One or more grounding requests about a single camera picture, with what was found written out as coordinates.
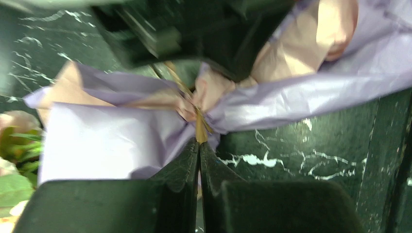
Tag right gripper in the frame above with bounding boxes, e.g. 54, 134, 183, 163
91, 0, 295, 82

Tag purple flower bouquet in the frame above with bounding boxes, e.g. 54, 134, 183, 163
0, 0, 412, 233

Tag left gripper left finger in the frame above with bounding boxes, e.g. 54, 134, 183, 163
14, 139, 200, 233

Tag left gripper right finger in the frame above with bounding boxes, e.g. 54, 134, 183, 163
199, 143, 363, 233

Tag brown ribbon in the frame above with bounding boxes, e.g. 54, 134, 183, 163
163, 61, 214, 144

